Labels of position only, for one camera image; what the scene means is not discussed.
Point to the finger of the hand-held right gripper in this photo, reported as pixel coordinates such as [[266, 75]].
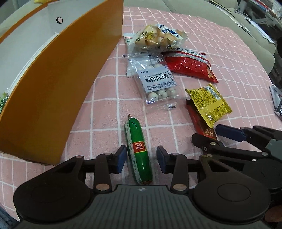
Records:
[[207, 144], [229, 132]]

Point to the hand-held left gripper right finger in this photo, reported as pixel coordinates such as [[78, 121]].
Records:
[[160, 159]]

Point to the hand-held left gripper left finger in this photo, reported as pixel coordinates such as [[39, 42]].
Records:
[[122, 159]]

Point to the green sausage stick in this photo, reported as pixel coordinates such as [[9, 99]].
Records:
[[137, 152]]

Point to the dark red snack bar packet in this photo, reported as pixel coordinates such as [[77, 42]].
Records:
[[198, 123]]

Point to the clear bag of white balls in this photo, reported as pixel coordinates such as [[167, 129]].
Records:
[[154, 83]]

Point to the orange storage box white inside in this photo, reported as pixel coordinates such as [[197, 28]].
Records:
[[55, 99]]

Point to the yellow bread bag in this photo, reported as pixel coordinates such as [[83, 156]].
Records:
[[154, 37]]

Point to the yellow snack packet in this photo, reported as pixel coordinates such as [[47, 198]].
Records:
[[209, 103]]

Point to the pink checked tablecloth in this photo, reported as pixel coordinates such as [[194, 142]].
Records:
[[105, 114]]

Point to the white plastic gadget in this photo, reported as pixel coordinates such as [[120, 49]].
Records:
[[276, 99]]

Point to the long white paper strip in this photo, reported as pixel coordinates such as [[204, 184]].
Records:
[[260, 29]]

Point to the beige sofa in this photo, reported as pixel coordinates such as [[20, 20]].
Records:
[[198, 11]]

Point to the thin book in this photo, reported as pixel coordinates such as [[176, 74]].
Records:
[[222, 5]]

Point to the cluttered white desk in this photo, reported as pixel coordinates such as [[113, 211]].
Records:
[[262, 8]]

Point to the green snack packet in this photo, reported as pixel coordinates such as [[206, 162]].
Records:
[[4, 102]]

